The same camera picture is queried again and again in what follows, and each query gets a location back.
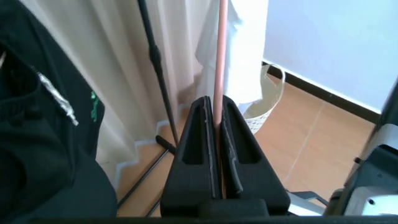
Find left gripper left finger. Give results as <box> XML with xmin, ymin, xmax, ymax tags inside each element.
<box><xmin>160</xmin><ymin>95</ymin><xmax>220</xmax><ymax>218</ymax></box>

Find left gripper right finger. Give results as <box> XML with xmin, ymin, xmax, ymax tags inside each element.
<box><xmin>220</xmin><ymin>95</ymin><xmax>292</xmax><ymax>218</ymax></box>

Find white garment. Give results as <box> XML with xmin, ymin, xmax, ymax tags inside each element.
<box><xmin>195</xmin><ymin>0</ymin><xmax>270</xmax><ymax>106</ymax></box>

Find pink clothes hanger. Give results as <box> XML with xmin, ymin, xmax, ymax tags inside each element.
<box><xmin>213</xmin><ymin>0</ymin><xmax>229</xmax><ymax>130</ymax></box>

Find black garment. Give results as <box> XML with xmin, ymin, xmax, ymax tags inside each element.
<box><xmin>0</xmin><ymin>0</ymin><xmax>118</xmax><ymax>218</ymax></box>

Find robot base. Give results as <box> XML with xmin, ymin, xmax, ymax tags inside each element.
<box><xmin>285</xmin><ymin>77</ymin><xmax>398</xmax><ymax>217</ymax></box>

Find white laundry basket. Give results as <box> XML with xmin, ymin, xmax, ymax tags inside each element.
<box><xmin>242</xmin><ymin>63</ymin><xmax>286</xmax><ymax>135</ymax></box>

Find black clothes rack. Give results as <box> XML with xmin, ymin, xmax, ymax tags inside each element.
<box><xmin>116</xmin><ymin>0</ymin><xmax>181</xmax><ymax>218</ymax></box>

